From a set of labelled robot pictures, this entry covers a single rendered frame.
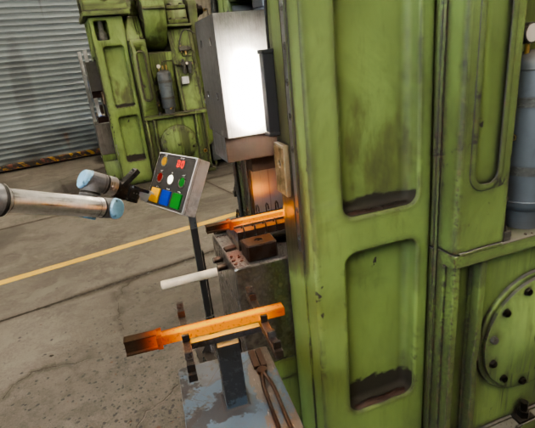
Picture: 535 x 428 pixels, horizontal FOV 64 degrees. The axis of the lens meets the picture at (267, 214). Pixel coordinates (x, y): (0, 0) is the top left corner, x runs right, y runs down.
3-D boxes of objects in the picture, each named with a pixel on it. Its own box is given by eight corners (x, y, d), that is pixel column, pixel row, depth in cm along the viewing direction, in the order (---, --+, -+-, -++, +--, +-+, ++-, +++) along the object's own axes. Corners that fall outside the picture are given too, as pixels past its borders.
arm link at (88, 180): (73, 189, 196) (77, 168, 197) (99, 195, 205) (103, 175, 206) (82, 188, 189) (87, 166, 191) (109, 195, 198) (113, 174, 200)
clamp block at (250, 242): (248, 263, 159) (246, 247, 156) (242, 254, 166) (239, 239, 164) (278, 256, 162) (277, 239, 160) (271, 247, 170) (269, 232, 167)
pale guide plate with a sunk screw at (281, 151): (286, 197, 140) (282, 146, 134) (277, 190, 148) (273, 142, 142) (293, 196, 141) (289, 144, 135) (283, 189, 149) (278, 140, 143)
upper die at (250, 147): (228, 163, 157) (224, 137, 154) (215, 154, 175) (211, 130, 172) (330, 144, 169) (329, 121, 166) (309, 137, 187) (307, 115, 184)
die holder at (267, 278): (248, 369, 170) (234, 269, 155) (224, 320, 204) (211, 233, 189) (371, 330, 186) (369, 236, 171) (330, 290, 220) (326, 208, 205)
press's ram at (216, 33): (234, 143, 142) (217, 9, 128) (209, 128, 176) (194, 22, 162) (347, 124, 154) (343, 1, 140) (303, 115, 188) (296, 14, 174)
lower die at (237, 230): (239, 250, 169) (236, 231, 166) (227, 233, 187) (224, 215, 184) (335, 228, 181) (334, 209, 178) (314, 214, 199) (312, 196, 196)
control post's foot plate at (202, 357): (199, 367, 245) (197, 354, 242) (193, 345, 265) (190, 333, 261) (236, 356, 251) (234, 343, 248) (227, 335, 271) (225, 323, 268)
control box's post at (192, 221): (211, 353, 255) (182, 178, 218) (211, 350, 259) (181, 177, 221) (218, 351, 256) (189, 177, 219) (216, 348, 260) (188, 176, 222)
